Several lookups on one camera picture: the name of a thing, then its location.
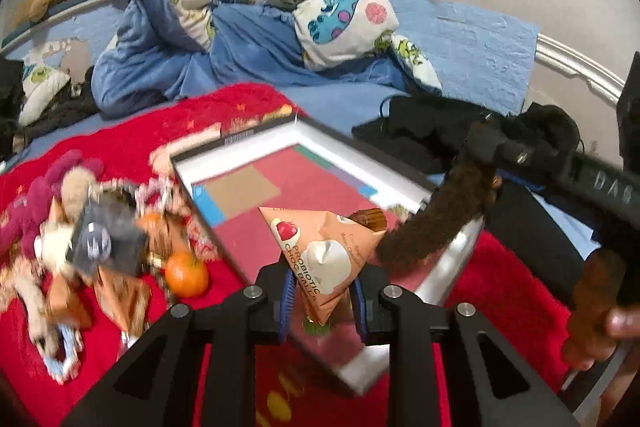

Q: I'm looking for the brown fluffy hair claw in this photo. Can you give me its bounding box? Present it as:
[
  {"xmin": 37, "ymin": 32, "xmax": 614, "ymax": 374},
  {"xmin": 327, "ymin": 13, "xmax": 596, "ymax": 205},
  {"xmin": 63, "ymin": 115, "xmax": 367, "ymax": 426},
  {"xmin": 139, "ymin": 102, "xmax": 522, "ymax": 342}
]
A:
[{"xmin": 375, "ymin": 153, "xmax": 502, "ymax": 273}]

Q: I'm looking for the orange triangular snack pack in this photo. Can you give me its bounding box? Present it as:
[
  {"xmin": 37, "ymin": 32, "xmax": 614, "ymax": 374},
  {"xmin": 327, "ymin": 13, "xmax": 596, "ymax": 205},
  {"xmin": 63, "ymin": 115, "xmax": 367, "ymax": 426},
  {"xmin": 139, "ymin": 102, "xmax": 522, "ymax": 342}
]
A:
[{"xmin": 259, "ymin": 207, "xmax": 387, "ymax": 322}]

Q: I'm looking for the brown plush toy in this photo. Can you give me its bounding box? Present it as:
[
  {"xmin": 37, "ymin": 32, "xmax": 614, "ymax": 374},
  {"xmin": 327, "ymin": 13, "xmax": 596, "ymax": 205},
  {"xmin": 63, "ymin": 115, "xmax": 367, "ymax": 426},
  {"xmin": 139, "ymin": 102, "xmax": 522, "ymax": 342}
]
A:
[{"xmin": 300, "ymin": 291, "xmax": 354, "ymax": 336}]

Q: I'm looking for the right hand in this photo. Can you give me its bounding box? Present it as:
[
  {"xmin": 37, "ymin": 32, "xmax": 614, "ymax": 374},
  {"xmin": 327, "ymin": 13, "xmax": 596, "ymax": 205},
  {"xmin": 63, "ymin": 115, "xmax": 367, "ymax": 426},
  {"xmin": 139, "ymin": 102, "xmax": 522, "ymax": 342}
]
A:
[{"xmin": 562, "ymin": 248, "xmax": 640, "ymax": 427}]

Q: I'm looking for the black garment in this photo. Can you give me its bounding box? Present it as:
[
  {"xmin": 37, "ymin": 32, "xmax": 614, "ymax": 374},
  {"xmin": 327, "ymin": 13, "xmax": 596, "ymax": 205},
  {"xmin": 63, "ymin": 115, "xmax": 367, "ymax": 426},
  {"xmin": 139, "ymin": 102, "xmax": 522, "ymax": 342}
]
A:
[{"xmin": 352, "ymin": 95, "xmax": 584, "ymax": 306}]

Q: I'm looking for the dark foil packet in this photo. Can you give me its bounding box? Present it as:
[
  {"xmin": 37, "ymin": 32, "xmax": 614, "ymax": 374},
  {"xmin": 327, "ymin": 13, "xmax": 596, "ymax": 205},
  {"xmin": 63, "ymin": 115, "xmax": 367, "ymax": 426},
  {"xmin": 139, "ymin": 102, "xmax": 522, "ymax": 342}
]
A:
[{"xmin": 65, "ymin": 197, "xmax": 149, "ymax": 280}]

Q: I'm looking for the white plush sheep toy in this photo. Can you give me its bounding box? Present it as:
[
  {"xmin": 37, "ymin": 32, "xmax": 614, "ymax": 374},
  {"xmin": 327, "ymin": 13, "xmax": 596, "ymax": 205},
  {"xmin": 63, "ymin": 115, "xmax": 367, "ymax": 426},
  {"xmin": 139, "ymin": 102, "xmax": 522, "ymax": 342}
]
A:
[{"xmin": 34, "ymin": 166, "xmax": 96, "ymax": 280}]

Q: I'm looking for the magenta plush toy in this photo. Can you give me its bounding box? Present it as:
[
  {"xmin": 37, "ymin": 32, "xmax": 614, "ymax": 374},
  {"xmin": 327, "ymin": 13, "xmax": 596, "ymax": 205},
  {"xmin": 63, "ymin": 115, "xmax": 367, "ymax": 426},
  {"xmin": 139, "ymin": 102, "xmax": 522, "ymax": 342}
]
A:
[{"xmin": 1, "ymin": 150, "xmax": 103, "ymax": 258}]

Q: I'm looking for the black shallow box lid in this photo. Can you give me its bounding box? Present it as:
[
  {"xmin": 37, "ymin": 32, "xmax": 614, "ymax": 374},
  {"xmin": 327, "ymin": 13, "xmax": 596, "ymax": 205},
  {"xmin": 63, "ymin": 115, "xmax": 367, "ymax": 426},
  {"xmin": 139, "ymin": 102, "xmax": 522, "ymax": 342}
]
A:
[{"xmin": 170, "ymin": 116, "xmax": 484, "ymax": 395}]

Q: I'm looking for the monster print pillow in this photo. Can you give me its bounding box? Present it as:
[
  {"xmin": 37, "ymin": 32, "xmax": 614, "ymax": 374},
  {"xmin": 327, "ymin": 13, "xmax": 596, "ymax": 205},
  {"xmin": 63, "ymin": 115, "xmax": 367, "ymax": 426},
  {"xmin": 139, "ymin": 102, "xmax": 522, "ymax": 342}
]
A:
[{"xmin": 18, "ymin": 63, "xmax": 70, "ymax": 127}]

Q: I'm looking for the monster print blue blanket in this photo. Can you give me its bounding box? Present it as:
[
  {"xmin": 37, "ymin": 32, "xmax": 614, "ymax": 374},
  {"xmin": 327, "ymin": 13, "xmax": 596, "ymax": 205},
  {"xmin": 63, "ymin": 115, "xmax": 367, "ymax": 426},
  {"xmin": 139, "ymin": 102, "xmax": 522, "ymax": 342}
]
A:
[{"xmin": 91, "ymin": 0, "xmax": 442, "ymax": 118}]

